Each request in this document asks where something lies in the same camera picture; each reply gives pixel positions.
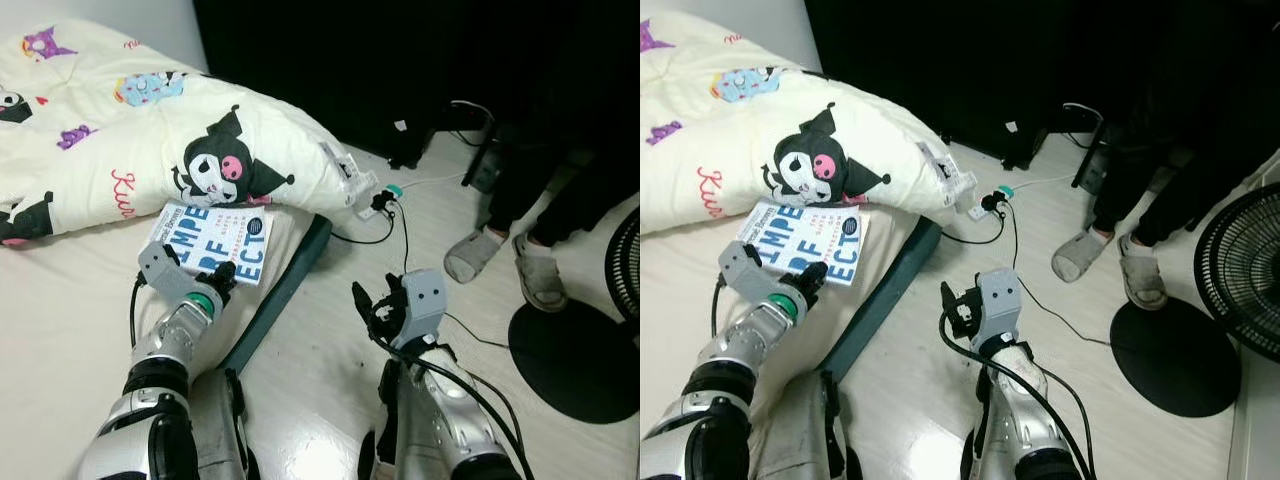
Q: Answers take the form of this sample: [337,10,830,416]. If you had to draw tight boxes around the white book with blue letters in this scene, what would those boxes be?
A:
[147,203,274,286]
[737,200,871,286]

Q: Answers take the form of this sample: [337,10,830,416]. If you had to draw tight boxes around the white power strip with plugs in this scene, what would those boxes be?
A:
[355,183,406,221]
[966,183,1017,221]

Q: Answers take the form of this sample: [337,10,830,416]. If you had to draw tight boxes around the grey slipper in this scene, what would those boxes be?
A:
[512,235,569,313]
[443,228,511,284]
[1118,235,1169,311]
[1052,228,1119,284]

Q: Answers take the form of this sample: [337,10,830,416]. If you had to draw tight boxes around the right robot leg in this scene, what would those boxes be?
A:
[958,370,993,480]
[358,358,406,480]

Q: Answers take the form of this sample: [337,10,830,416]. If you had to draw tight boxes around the robot leg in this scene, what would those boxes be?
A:
[188,368,259,480]
[358,358,406,480]
[748,370,851,480]
[958,370,993,480]

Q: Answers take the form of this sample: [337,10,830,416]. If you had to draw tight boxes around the mattress with cream sheet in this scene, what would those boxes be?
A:
[0,205,316,480]
[640,205,926,441]

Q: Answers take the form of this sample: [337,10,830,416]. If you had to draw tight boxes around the left robot leg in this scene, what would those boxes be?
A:
[188,368,259,480]
[748,370,851,480]

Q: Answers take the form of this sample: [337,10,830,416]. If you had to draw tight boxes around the cream cartoon print comforter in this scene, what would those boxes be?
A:
[0,20,376,246]
[640,10,986,236]

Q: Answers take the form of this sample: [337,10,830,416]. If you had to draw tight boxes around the black standing fan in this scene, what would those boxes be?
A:
[1110,180,1280,418]
[508,208,641,424]

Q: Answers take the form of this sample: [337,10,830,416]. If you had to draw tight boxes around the person in black trousers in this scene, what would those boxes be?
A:
[485,110,641,249]
[1090,110,1280,249]

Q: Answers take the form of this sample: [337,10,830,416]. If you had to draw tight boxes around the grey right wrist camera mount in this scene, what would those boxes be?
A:
[400,268,449,346]
[975,268,1023,346]

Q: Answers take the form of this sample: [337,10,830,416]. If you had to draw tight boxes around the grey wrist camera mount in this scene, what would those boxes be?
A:
[400,268,449,346]
[138,242,187,297]
[718,240,769,299]
[975,268,1023,346]

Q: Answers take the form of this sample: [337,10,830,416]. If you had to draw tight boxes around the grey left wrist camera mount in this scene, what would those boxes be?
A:
[718,240,769,299]
[138,242,187,297]

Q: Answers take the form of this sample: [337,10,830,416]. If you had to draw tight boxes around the teal bed frame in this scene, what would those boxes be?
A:
[220,215,333,376]
[820,218,943,383]

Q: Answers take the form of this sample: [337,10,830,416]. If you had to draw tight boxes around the thin black power cable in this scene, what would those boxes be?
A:
[330,198,511,351]
[940,198,1113,348]

